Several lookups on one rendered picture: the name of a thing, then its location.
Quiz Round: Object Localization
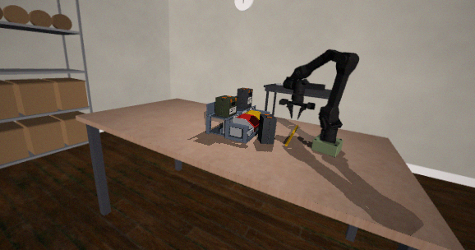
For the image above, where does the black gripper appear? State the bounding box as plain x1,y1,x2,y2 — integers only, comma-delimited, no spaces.
279,91,316,120

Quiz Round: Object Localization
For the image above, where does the red open bin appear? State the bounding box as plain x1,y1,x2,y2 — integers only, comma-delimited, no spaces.
237,113,259,132

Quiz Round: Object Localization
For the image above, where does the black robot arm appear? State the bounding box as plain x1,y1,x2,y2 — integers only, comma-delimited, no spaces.
283,49,359,143

